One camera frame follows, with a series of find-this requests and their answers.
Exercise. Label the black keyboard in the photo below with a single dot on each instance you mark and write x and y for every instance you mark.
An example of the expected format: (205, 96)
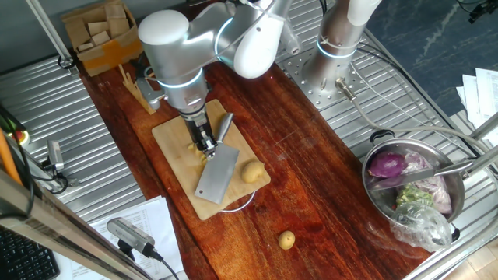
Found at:
(23, 260)

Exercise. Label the purple onion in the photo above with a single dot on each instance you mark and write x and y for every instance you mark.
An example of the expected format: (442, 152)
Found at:
(386, 165)

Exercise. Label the small potato chunk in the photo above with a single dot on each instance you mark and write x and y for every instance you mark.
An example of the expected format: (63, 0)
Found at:
(191, 147)

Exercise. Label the orange pole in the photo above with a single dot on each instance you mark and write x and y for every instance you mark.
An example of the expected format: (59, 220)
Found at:
(7, 155)

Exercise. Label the small grey camera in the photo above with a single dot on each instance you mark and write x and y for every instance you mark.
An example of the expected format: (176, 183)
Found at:
(55, 153)

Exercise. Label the slim steel kitchen knife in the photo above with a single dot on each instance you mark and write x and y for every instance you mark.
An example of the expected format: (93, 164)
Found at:
(447, 170)

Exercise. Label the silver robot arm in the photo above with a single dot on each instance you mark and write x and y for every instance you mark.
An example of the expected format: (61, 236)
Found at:
(171, 46)

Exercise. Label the green leafy vegetable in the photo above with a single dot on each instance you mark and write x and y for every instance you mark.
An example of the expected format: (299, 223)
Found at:
(412, 195)

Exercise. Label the silver camera on stand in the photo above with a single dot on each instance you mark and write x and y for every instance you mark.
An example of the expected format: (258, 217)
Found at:
(128, 233)

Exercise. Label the clear plastic bag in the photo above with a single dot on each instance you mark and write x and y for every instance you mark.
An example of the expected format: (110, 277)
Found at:
(422, 227)

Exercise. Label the steel cooking pot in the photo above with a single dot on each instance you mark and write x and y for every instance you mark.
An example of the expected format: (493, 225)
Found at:
(383, 199)

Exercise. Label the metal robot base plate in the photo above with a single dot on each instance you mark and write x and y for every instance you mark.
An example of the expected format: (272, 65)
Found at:
(323, 97)

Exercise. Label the small wooden block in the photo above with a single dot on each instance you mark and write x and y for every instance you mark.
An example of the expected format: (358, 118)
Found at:
(85, 46)

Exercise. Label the wooden knife rack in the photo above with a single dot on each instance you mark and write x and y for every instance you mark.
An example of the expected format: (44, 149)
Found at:
(136, 91)

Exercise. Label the bamboo cutting board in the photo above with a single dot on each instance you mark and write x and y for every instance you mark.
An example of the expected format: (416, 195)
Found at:
(171, 144)

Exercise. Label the bag of purple vegetables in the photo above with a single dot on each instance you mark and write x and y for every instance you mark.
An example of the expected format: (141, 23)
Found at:
(437, 191)

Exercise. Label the black overhead camera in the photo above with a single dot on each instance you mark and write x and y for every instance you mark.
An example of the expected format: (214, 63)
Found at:
(480, 8)

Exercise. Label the stack of printed papers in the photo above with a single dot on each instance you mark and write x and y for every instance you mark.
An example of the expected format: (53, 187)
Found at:
(486, 93)

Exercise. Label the aluminium frame bar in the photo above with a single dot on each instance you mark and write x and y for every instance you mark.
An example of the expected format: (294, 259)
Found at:
(451, 256)
(58, 229)
(46, 31)
(482, 160)
(484, 126)

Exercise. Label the printed paper sheet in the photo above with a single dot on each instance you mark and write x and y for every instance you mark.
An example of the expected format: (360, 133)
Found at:
(151, 218)

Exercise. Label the small whole potato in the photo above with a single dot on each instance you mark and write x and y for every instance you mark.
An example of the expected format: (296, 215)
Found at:
(286, 240)

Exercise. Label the large peeled potato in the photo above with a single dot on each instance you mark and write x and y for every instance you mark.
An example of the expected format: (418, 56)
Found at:
(252, 172)

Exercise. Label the red emergency stop button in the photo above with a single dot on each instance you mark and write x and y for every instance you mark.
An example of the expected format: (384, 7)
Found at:
(21, 137)

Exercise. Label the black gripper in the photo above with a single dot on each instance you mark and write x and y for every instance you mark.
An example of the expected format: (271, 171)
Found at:
(198, 126)

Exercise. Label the cardboard box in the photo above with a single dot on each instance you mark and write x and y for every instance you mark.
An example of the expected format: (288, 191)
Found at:
(105, 58)

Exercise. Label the steel cleaver knife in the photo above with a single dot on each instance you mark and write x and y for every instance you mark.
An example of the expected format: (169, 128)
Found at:
(218, 175)

